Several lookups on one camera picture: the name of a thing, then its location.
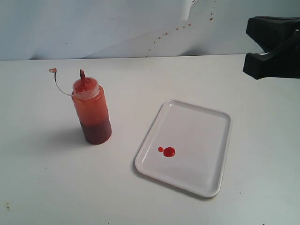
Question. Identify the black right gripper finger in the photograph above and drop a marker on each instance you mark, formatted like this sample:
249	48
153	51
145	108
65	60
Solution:
269	32
281	62

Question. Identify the red sauce squeeze bottle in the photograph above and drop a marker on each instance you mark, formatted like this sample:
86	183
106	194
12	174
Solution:
90	104

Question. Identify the red sauce blob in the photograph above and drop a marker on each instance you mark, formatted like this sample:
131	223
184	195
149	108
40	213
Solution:
167	152

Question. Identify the white rectangular plastic tray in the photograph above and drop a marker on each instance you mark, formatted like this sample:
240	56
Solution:
200	137

